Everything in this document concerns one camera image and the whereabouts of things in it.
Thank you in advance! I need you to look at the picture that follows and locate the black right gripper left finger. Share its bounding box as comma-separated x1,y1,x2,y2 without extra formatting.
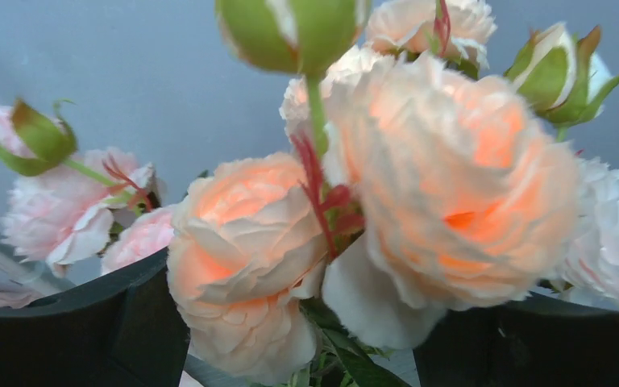
0,251,189,386

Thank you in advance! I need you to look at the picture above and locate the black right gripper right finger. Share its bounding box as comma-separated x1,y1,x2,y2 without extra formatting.
413,293,619,387

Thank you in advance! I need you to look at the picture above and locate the peach rose bud stem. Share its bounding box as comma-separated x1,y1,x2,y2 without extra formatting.
167,1,579,385

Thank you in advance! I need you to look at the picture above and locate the orange pink rose stem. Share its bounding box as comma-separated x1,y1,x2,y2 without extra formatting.
365,0,498,70

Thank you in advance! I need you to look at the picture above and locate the white clothes rack stand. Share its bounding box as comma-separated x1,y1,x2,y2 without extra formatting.
0,243,76,296

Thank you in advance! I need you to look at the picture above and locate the pink artificial rose stem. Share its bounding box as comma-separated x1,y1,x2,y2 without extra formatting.
504,21,619,312

